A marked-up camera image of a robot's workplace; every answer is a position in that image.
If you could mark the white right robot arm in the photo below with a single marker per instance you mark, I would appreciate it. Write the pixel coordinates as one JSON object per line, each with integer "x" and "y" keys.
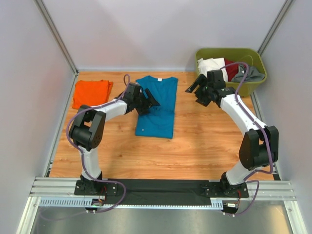
{"x": 259, "y": 148}

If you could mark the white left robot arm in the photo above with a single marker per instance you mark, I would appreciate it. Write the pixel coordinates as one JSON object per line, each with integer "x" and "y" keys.
{"x": 85, "y": 132}

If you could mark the aluminium frame post left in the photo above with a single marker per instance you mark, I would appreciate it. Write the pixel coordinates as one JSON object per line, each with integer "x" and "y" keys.
{"x": 55, "y": 33}

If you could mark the aluminium frame post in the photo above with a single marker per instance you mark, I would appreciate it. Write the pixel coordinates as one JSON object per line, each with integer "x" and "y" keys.
{"x": 286, "y": 6}
{"x": 55, "y": 33}

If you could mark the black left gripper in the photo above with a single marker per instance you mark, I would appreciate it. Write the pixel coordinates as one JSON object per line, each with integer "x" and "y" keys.
{"x": 148, "y": 103}

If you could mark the aluminium front rail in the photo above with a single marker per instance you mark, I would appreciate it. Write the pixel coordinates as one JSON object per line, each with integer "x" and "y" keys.
{"x": 59, "y": 192}

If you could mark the dark red t-shirt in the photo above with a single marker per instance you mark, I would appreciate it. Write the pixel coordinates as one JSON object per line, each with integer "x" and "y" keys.
{"x": 235, "y": 72}

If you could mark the grey t-shirt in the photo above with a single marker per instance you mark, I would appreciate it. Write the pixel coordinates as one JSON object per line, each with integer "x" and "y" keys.
{"x": 254, "y": 75}

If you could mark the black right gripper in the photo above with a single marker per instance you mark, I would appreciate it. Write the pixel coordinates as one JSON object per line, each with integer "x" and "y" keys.
{"x": 201, "y": 79}

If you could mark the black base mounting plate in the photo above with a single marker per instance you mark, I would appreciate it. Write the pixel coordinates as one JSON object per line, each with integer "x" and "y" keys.
{"x": 156, "y": 192}

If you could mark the white t-shirt with green stripe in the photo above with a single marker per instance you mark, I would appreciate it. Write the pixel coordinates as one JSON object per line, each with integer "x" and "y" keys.
{"x": 205, "y": 65}

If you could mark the blue t-shirt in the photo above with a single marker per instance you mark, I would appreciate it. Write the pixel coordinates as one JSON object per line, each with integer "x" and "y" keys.
{"x": 159, "y": 122}

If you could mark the green plastic laundry basket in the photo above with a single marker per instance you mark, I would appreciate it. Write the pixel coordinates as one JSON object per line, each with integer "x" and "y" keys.
{"x": 246, "y": 55}

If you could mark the aluminium frame post right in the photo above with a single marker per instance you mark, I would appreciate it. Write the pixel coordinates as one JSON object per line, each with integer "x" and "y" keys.
{"x": 286, "y": 6}

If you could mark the folded orange t-shirt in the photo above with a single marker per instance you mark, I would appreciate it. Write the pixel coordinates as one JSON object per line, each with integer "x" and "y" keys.
{"x": 91, "y": 93}

